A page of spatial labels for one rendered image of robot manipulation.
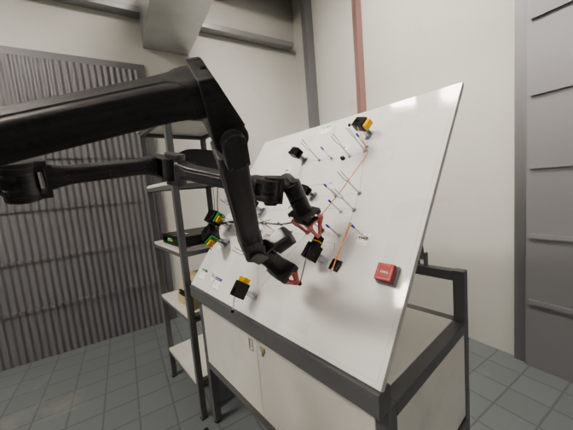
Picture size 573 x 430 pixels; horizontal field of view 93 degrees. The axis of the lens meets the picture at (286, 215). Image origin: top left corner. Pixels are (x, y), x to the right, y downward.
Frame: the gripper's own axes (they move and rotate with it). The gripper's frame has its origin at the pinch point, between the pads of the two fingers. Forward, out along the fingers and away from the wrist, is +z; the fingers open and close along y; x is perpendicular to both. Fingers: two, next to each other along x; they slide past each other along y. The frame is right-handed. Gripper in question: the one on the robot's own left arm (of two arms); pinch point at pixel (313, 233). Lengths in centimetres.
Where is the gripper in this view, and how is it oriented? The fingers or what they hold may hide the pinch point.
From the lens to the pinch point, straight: 91.3
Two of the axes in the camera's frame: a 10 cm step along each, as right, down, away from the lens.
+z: 3.9, 8.1, 4.4
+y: -5.6, -1.7, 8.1
